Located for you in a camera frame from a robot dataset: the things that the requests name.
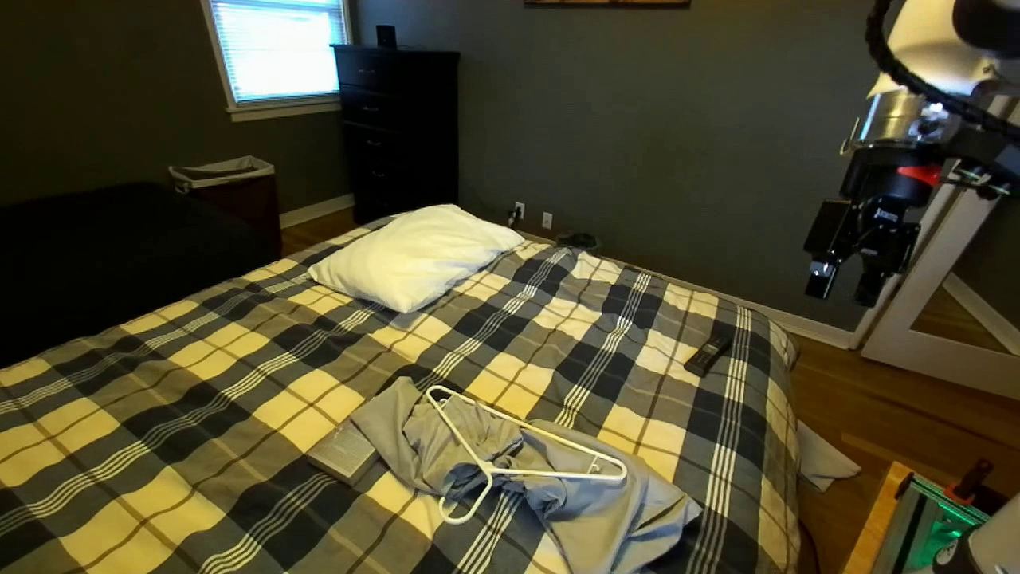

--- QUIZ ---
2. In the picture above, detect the black low furniture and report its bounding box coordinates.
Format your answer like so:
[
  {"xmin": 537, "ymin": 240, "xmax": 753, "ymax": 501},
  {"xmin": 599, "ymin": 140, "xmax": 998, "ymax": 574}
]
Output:
[{"xmin": 0, "ymin": 180, "xmax": 288, "ymax": 371}]

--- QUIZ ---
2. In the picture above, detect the white pillow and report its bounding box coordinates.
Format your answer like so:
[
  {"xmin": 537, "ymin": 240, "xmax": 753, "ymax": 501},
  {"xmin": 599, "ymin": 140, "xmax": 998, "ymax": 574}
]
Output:
[{"xmin": 307, "ymin": 201, "xmax": 528, "ymax": 317}]

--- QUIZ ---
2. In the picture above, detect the grey cloth garment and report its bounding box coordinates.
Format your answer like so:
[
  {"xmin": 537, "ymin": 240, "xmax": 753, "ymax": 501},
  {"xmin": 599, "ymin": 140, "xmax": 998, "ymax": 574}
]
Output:
[{"xmin": 307, "ymin": 374, "xmax": 706, "ymax": 574}]

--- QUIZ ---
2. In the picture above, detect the light wooden board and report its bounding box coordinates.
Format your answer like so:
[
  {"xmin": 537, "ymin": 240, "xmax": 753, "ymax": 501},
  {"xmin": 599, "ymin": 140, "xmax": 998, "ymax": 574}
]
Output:
[{"xmin": 841, "ymin": 458, "xmax": 919, "ymax": 574}]

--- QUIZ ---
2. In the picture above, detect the plaid bed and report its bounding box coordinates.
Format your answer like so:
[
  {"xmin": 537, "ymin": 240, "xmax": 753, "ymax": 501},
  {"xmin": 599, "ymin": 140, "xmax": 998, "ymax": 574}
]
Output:
[{"xmin": 0, "ymin": 210, "xmax": 808, "ymax": 574}]

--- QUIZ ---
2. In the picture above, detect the green metal device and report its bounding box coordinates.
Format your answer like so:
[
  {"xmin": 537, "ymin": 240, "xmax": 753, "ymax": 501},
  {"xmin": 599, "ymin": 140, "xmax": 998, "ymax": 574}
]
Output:
[{"xmin": 877, "ymin": 471, "xmax": 996, "ymax": 574}]

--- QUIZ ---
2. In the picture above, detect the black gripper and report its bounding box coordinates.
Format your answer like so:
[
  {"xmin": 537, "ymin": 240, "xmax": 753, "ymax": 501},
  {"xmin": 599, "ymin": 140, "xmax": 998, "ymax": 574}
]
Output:
[{"xmin": 804, "ymin": 191, "xmax": 930, "ymax": 310}]

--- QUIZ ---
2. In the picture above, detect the grey rounded robot base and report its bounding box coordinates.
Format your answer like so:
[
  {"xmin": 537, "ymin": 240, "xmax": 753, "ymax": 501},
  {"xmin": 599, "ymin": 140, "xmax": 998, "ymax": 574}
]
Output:
[{"xmin": 962, "ymin": 493, "xmax": 1020, "ymax": 574}]

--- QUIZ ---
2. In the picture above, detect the white framed window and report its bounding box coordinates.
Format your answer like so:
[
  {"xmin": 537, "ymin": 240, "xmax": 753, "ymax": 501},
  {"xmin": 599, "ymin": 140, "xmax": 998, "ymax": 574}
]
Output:
[{"xmin": 197, "ymin": 0, "xmax": 356, "ymax": 124}]

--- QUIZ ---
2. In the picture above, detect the white cloth on floor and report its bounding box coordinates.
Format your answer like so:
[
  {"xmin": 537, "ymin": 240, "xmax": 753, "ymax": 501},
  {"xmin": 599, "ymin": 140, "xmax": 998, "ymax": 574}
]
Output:
[{"xmin": 793, "ymin": 417, "xmax": 865, "ymax": 496}]

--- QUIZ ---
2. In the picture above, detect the white plastic clothes hanger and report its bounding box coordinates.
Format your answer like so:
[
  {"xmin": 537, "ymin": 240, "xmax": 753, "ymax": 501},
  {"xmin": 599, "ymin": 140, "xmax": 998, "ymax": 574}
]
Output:
[{"xmin": 423, "ymin": 382, "xmax": 631, "ymax": 526}]

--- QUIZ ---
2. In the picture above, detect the tall black dresser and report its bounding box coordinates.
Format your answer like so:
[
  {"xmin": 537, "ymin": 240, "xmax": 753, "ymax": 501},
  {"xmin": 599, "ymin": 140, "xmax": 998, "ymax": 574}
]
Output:
[{"xmin": 331, "ymin": 43, "xmax": 464, "ymax": 228}]

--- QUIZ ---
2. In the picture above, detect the dark laundry hamper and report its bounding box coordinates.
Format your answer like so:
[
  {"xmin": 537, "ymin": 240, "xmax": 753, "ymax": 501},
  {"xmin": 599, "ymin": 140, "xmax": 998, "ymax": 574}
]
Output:
[{"xmin": 166, "ymin": 152, "xmax": 288, "ymax": 258}]

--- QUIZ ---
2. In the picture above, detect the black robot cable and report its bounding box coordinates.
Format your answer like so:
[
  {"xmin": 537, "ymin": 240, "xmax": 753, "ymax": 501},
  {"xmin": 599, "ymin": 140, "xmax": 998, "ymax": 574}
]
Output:
[{"xmin": 865, "ymin": 0, "xmax": 1020, "ymax": 145}]

